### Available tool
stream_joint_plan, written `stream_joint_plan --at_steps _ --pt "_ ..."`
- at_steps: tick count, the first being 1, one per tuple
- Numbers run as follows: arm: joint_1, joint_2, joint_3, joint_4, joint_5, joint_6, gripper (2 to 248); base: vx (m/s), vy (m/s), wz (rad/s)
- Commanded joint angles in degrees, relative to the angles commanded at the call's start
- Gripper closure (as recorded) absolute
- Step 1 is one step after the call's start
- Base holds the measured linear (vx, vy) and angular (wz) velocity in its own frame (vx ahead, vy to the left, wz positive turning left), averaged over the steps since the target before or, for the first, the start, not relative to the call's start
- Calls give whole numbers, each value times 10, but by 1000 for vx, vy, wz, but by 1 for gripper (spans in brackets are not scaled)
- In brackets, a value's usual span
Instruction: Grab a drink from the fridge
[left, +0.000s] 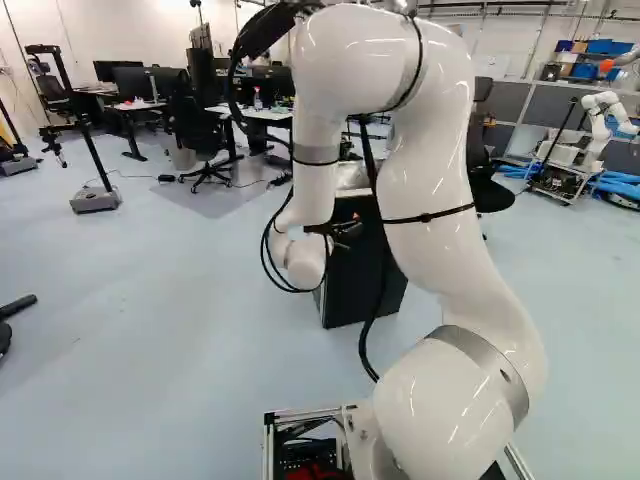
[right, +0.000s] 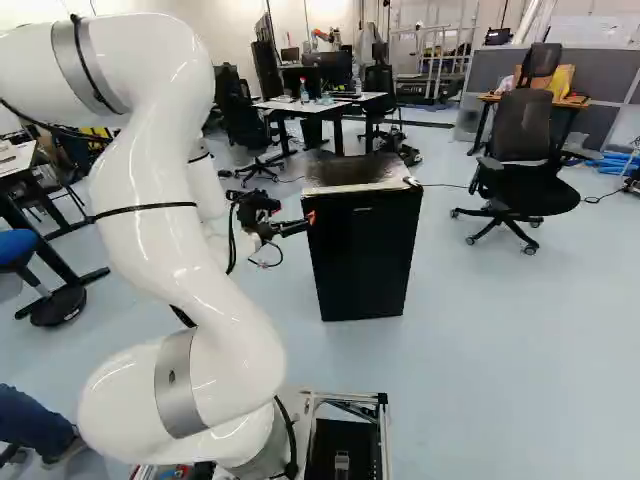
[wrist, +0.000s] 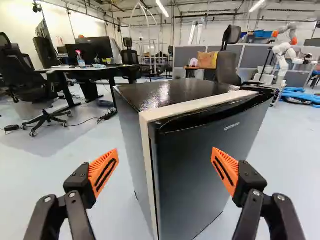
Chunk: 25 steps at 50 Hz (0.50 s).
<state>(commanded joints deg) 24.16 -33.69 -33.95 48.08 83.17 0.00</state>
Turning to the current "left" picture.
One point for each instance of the black stand with grey base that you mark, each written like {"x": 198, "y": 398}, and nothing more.
{"x": 95, "y": 197}

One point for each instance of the white robot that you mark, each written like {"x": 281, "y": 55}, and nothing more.
{"x": 597, "y": 130}

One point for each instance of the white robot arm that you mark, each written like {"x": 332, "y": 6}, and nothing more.
{"x": 440, "y": 150}

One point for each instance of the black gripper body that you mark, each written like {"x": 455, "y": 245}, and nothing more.
{"x": 348, "y": 233}

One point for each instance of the white desk with black legs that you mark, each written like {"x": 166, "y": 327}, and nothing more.
{"x": 134, "y": 106}
{"x": 265, "y": 114}

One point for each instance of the black mini fridge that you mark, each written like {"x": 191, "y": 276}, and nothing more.
{"x": 365, "y": 280}

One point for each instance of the black office chair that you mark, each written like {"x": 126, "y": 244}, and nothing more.
{"x": 192, "y": 125}

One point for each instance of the grey floor mat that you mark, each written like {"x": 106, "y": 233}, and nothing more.
{"x": 215, "y": 197}

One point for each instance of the black high-back chair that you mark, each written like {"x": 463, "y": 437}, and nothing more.
{"x": 487, "y": 192}

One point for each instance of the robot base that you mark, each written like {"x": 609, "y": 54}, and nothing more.
{"x": 305, "y": 445}

